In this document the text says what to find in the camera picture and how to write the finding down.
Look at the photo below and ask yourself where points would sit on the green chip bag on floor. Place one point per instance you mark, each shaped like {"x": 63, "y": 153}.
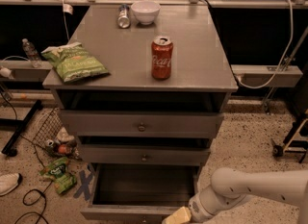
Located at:
{"x": 57, "y": 172}

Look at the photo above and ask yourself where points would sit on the grey top drawer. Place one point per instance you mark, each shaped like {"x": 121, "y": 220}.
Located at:
{"x": 142, "y": 124}

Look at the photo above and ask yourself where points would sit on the grey drawer cabinet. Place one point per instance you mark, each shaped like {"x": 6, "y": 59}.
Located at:
{"x": 201, "y": 79}

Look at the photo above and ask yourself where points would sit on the silver can lying down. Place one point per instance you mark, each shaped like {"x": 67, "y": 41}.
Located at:
{"x": 123, "y": 19}

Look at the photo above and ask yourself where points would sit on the white shoe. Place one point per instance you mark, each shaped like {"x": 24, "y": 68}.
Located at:
{"x": 9, "y": 182}

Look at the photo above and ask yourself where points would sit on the grey bottom drawer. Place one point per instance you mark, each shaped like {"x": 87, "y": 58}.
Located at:
{"x": 140, "y": 194}

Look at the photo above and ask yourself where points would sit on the wheeled cart base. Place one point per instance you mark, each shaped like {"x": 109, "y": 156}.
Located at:
{"x": 295, "y": 142}

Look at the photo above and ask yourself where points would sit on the clear water bottle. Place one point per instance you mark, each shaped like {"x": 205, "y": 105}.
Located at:
{"x": 31, "y": 53}

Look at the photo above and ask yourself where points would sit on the small can in basket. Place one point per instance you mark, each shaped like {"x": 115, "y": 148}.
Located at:
{"x": 50, "y": 143}

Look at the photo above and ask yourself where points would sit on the red Coca-Cola can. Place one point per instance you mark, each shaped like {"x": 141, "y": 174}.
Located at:
{"x": 161, "y": 49}

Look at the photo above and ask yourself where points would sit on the yellow foam-covered gripper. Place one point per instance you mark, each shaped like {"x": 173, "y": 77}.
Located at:
{"x": 197, "y": 206}

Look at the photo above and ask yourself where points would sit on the wire mesh basket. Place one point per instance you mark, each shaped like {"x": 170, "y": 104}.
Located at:
{"x": 51, "y": 127}

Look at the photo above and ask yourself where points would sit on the green chip bag on cabinet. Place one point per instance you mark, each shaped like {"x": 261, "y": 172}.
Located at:
{"x": 73, "y": 62}

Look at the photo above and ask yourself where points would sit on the grey middle drawer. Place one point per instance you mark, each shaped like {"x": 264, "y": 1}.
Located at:
{"x": 144, "y": 150}

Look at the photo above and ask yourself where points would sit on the black stand leg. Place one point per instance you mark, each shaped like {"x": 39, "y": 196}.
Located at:
{"x": 19, "y": 126}

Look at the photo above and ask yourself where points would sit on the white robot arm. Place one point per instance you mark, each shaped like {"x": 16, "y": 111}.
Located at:
{"x": 230, "y": 188}

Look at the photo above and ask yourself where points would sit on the white bowl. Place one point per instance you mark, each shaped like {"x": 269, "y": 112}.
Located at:
{"x": 145, "y": 11}

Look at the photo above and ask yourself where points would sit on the grey drawer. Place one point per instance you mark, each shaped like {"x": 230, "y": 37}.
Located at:
{"x": 144, "y": 150}
{"x": 140, "y": 194}
{"x": 142, "y": 124}

